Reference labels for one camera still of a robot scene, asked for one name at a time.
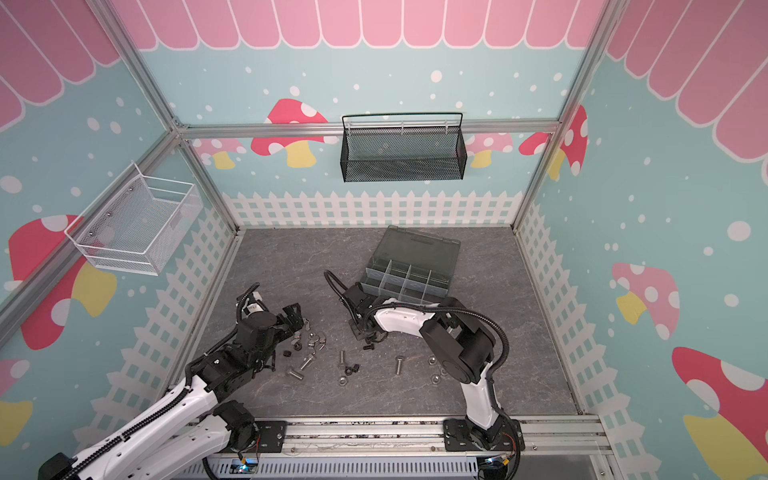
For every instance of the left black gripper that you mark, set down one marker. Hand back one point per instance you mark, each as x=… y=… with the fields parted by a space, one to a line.
x=295 y=319

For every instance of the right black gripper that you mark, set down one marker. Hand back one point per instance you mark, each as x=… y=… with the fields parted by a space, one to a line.
x=363 y=323

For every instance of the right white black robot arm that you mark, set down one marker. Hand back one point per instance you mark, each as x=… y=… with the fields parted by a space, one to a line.
x=469 y=346

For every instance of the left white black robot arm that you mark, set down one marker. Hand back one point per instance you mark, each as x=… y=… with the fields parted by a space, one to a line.
x=198 y=417

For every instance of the silver wing nut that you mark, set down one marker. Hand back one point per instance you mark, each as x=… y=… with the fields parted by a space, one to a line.
x=316 y=340

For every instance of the grey plastic organizer box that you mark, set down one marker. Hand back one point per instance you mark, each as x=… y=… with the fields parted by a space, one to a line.
x=411 y=266

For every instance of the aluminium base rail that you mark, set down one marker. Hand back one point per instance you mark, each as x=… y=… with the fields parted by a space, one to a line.
x=380 y=436

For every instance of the white wire wall basket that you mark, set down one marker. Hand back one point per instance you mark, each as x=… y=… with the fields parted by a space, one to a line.
x=137 y=227

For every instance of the black mesh wall basket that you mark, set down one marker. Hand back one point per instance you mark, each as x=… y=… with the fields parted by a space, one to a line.
x=400 y=147

